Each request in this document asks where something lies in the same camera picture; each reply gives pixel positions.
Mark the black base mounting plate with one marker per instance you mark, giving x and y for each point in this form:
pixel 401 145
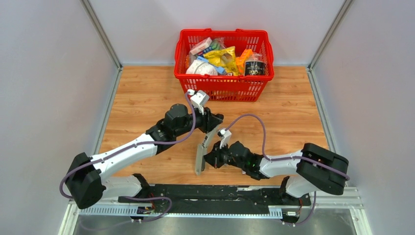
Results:
pixel 218 199

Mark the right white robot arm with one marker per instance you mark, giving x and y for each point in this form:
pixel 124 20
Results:
pixel 310 169

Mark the aluminium frame rail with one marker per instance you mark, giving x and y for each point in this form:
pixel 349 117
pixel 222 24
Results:
pixel 119 206

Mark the white pink box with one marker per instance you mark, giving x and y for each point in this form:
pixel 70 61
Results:
pixel 201 47

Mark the grey and black stapler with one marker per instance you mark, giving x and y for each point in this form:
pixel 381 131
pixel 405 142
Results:
pixel 202 150

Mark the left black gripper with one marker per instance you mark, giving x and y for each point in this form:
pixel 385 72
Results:
pixel 209 121

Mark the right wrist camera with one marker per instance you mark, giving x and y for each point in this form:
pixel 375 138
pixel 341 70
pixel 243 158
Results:
pixel 225 136

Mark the black can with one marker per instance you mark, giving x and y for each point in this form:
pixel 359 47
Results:
pixel 254 67

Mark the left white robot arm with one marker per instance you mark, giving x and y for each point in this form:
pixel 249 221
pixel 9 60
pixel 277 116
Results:
pixel 89 178

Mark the white round package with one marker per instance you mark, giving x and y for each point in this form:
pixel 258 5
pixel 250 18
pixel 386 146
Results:
pixel 201 68

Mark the orange package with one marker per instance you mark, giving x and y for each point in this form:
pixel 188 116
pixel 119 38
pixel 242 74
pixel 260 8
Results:
pixel 240 61

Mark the red plastic shopping basket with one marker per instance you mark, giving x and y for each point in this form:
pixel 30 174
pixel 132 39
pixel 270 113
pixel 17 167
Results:
pixel 226 87

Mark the yellow snack bag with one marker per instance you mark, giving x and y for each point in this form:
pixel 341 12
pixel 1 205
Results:
pixel 224 58

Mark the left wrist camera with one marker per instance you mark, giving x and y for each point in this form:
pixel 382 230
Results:
pixel 198 99

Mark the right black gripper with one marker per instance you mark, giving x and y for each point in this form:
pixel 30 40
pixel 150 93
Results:
pixel 214 157

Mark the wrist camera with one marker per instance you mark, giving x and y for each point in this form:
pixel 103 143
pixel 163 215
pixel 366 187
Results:
pixel 225 136
pixel 198 99

